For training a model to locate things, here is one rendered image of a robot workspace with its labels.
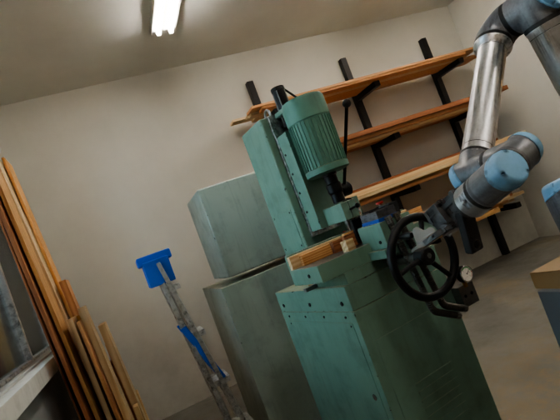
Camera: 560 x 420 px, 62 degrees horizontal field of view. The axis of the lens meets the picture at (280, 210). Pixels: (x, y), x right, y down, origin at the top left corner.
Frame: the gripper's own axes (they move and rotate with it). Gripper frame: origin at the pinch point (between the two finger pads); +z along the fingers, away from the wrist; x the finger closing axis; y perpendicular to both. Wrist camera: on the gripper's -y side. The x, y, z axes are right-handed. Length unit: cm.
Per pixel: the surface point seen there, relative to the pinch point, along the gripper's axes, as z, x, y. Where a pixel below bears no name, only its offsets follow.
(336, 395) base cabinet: 81, 13, -24
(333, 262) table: 30.2, 12.4, 13.8
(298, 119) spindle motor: 23, -3, 68
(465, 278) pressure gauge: 32.6, -34.2, -11.5
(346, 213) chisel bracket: 36.3, -7.6, 30.4
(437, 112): 163, -247, 131
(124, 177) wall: 230, 17, 195
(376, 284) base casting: 34.6, -0.5, 1.5
